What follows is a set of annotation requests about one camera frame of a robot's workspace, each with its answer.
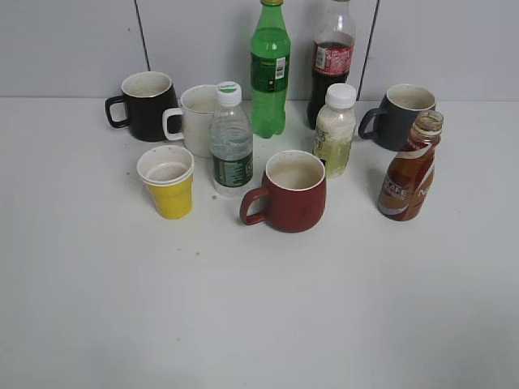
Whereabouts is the brown coffee bottle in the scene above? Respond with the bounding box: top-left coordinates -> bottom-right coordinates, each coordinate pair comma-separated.
377,110 -> 444,221

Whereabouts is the clear water bottle green label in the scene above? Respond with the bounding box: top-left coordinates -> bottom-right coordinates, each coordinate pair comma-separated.
209,81 -> 253,198

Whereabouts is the dark grey mug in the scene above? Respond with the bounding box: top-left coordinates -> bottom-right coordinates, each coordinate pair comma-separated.
358,83 -> 436,152

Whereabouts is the white mug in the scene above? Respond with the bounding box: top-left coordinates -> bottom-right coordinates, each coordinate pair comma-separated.
162,84 -> 217,158

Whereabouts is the red mug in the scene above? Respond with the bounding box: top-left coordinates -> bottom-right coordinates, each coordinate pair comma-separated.
239,150 -> 327,233

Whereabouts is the black mug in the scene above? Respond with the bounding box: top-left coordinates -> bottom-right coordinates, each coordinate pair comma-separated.
105,71 -> 178,143

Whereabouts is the cola bottle red label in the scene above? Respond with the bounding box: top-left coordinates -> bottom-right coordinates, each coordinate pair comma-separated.
307,1 -> 356,130

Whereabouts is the yellow paper cup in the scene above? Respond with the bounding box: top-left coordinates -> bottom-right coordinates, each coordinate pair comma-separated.
136,145 -> 195,220

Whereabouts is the green soda bottle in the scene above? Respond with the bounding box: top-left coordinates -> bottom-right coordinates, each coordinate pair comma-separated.
251,1 -> 291,139

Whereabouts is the white-capped milky drink bottle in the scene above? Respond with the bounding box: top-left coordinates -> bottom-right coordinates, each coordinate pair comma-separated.
312,83 -> 357,179

